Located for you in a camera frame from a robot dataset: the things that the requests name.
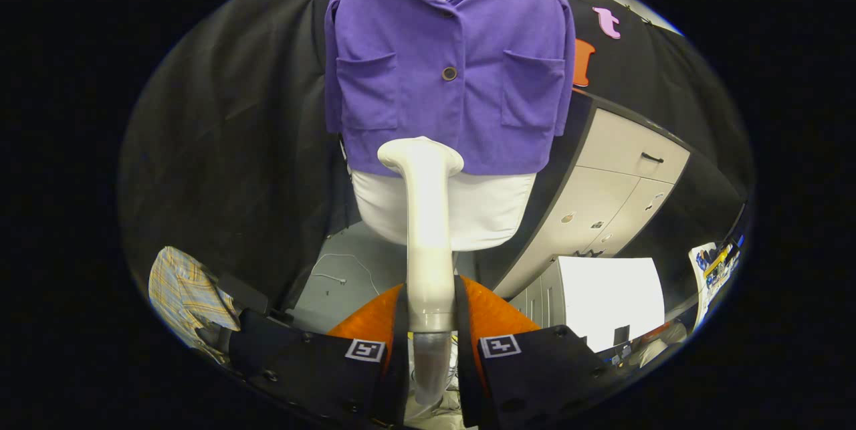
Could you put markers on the grey cabinet with dark top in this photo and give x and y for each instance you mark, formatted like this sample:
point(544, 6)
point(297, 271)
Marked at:
point(602, 189)

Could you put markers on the person's plaid clothing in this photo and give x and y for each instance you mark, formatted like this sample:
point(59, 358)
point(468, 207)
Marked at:
point(180, 289)

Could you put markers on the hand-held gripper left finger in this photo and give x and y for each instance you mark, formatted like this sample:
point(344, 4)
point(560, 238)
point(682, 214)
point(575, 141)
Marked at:
point(400, 363)

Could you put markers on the black backdrop cloth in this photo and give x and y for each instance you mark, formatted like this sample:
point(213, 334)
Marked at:
point(234, 149)

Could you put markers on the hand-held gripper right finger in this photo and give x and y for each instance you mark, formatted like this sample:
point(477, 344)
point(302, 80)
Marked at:
point(468, 376)

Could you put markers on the white paper sheet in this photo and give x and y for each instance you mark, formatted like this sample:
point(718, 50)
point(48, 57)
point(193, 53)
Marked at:
point(602, 296)

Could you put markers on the white mannequin torso form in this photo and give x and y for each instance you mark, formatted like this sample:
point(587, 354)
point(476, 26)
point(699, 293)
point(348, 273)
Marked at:
point(488, 209)

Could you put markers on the small white side table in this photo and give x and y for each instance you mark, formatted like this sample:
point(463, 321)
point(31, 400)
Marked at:
point(699, 286)

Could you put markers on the yellow bottle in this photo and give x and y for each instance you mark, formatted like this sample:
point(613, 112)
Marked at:
point(717, 259)

